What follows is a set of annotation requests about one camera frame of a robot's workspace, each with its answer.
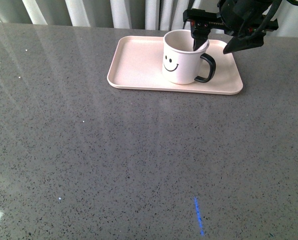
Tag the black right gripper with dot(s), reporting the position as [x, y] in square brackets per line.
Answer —
[202, 22]

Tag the white smiley mug black handle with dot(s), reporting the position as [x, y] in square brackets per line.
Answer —
[182, 64]

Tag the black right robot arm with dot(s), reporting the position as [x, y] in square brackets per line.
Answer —
[247, 21]

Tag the grey pleated curtain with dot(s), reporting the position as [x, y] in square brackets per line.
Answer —
[161, 15]

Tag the cream rectangular tray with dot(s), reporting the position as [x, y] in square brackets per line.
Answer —
[137, 65]

